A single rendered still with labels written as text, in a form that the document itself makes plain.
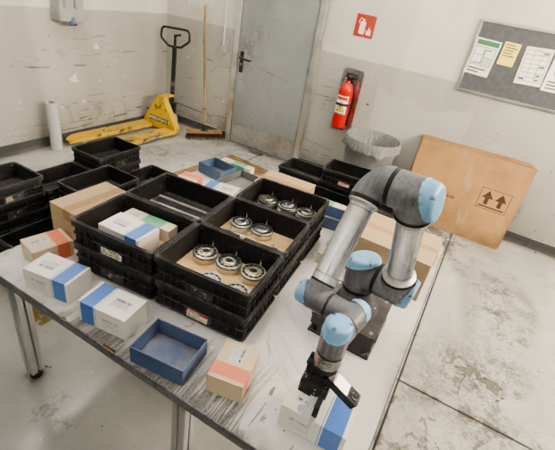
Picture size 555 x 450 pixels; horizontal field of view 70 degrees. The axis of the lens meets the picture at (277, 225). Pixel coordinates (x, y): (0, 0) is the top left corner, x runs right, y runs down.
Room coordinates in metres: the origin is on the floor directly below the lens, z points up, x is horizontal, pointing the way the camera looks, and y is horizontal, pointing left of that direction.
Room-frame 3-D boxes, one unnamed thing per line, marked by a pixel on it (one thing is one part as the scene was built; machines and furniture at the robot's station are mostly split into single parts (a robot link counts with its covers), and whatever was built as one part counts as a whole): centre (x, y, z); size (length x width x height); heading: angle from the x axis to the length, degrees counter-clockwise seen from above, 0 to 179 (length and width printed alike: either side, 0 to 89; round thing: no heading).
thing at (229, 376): (0.88, 0.06, 0.74); 0.16 x 0.12 x 0.07; 168
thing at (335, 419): (0.76, -0.22, 0.75); 0.20 x 0.12 x 0.09; 69
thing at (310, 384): (0.77, -0.19, 0.90); 0.09 x 0.08 x 0.12; 69
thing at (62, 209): (1.57, 0.85, 0.78); 0.30 x 0.22 x 0.16; 155
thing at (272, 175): (2.12, 0.00, 0.78); 0.30 x 0.22 x 0.16; 70
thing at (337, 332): (0.77, -0.20, 1.06); 0.09 x 0.08 x 0.11; 148
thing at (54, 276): (1.14, 0.79, 0.75); 0.20 x 0.12 x 0.09; 76
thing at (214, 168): (2.42, 0.45, 0.74); 0.20 x 0.15 x 0.07; 57
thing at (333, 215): (2.03, -0.33, 0.74); 0.20 x 0.15 x 0.07; 76
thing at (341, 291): (1.23, -0.34, 0.85); 0.15 x 0.15 x 0.10
